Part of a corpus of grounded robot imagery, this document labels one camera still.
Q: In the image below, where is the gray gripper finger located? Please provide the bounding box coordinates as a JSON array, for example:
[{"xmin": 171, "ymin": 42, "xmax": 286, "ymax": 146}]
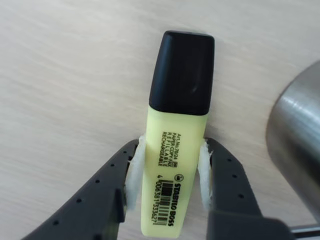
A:
[
  {"xmin": 197, "ymin": 137, "xmax": 297, "ymax": 240},
  {"xmin": 21, "ymin": 134, "xmax": 147, "ymax": 240}
]

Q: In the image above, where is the yellow highlighter with black cap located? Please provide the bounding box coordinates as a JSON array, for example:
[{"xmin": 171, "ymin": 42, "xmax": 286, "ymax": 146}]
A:
[{"xmin": 140, "ymin": 30, "xmax": 216, "ymax": 238}]

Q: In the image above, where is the silver metal cup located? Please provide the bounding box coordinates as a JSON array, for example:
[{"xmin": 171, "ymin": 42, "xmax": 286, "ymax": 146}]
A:
[{"xmin": 265, "ymin": 59, "xmax": 320, "ymax": 226}]

